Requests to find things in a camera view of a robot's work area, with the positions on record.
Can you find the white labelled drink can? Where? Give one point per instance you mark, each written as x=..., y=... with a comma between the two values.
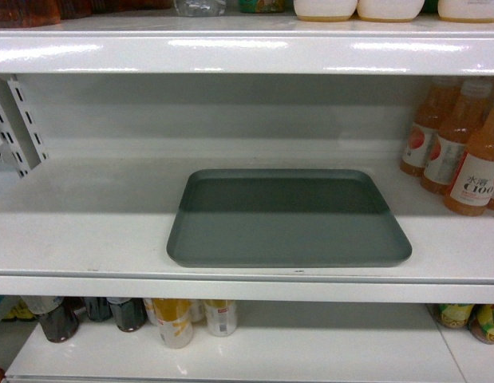
x=221, y=317

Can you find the orange juice bottle back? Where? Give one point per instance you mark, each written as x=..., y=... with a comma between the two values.
x=436, y=107

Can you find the orange juice bottle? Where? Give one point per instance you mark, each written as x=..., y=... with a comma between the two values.
x=436, y=107
x=473, y=184
x=453, y=134

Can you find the yellow white drink can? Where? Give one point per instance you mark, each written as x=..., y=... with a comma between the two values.
x=174, y=321

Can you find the grey rectangular serving tray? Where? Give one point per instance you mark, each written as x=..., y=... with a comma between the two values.
x=290, y=218

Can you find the dark cola bottle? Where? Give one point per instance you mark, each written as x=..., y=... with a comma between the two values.
x=58, y=322

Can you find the white slotted shelf upright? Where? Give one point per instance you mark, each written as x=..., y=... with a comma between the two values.
x=21, y=143

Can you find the orange juice bottle front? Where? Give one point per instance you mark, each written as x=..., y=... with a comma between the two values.
x=473, y=184

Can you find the orange juice bottle middle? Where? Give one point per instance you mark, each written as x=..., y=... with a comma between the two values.
x=453, y=134

